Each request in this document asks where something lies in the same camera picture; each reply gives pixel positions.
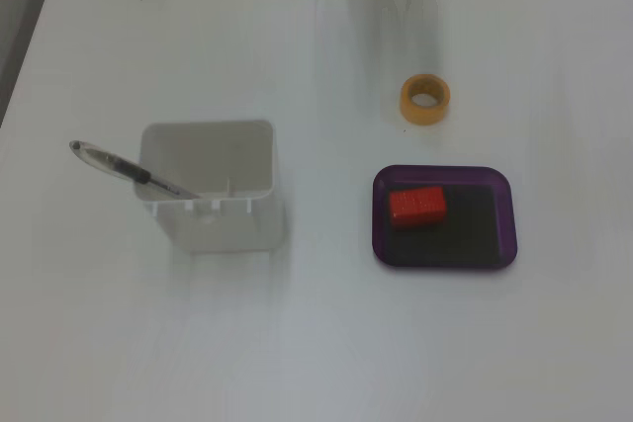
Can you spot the yellow tape roll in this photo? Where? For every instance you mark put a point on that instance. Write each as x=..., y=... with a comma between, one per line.
x=410, y=110

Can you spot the white square pen holder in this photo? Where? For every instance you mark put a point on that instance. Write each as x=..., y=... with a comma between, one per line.
x=232, y=229

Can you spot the red ribbed block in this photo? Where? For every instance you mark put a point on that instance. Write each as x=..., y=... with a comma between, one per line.
x=418, y=207

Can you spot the black ballpoint pen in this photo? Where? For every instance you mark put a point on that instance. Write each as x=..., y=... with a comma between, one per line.
x=123, y=165

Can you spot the purple rectangular tray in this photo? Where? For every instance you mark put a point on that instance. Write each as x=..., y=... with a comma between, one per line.
x=507, y=224

